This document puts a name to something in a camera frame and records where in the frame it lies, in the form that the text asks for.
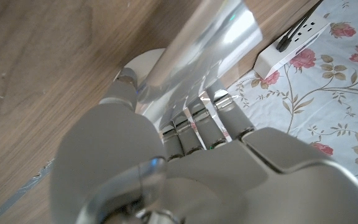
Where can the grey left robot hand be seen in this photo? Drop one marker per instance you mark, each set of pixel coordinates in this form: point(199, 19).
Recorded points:
point(213, 180)

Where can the cling film roll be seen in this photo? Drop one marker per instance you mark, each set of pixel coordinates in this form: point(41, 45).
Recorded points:
point(204, 46)

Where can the floral backdrop cloth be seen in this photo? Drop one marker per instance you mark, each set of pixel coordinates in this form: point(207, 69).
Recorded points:
point(322, 102)

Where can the white power strip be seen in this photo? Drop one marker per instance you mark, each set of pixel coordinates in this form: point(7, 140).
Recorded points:
point(278, 59)

